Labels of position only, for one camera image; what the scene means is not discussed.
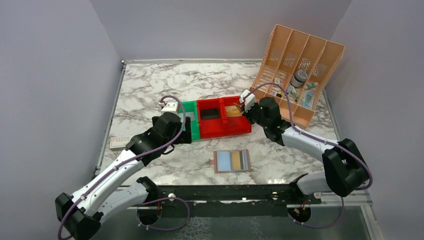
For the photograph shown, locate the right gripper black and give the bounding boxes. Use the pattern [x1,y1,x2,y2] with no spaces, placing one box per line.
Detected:
[240,101,269,129]

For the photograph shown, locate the gold VIP card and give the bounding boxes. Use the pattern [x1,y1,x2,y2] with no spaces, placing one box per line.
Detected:
[232,103,243,117]

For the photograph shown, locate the green plastic bin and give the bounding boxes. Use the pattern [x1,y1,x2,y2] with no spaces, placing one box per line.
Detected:
[182,100,201,141]

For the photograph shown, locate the red double plastic bin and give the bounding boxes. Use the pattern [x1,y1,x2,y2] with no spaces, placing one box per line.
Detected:
[196,96,252,139]

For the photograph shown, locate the gold card black stripe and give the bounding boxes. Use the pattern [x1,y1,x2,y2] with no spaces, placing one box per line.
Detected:
[231,150,249,172]

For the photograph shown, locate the brown leather card holder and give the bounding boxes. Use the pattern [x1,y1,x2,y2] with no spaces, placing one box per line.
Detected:
[209,149,252,174]

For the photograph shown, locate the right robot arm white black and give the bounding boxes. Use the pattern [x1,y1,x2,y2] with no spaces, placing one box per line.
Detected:
[241,97,371,204]

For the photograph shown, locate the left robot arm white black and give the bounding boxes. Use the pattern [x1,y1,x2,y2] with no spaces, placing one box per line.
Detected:
[55,111,192,240]

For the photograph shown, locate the silver card in green bin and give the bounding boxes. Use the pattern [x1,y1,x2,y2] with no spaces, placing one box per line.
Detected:
[185,111,195,121]

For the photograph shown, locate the gold card in red bin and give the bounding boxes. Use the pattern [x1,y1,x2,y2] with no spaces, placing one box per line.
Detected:
[225,105,242,117]

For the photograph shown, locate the black card in red bin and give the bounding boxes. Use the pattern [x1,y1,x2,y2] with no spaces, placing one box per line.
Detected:
[200,108,220,120]

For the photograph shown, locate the white red playing card box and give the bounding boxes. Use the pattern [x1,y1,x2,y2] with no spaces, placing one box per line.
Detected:
[109,136,131,151]

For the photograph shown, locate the small items in organizer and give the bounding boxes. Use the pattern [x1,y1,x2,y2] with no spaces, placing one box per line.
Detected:
[269,77,315,109]

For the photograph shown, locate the round jar patterned lid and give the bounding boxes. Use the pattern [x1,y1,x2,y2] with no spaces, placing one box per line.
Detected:
[290,70,308,88]

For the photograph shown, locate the green white tube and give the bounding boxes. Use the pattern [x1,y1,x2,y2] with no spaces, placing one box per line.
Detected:
[304,82,319,90]

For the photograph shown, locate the peach desk organizer rack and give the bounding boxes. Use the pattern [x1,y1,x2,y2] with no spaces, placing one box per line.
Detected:
[249,24,345,129]

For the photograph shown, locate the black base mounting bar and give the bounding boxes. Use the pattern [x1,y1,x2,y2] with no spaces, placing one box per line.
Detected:
[136,184,321,219]

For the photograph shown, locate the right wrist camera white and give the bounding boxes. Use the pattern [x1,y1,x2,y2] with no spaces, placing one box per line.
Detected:
[239,89,256,113]

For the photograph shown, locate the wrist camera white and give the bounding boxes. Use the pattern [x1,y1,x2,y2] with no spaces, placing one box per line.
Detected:
[159,101,180,115]
[239,89,256,113]

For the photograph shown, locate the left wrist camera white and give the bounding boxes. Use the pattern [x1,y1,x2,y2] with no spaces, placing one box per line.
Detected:
[159,101,180,115]

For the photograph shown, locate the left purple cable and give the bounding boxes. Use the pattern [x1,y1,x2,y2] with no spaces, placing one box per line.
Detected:
[56,95,191,240]

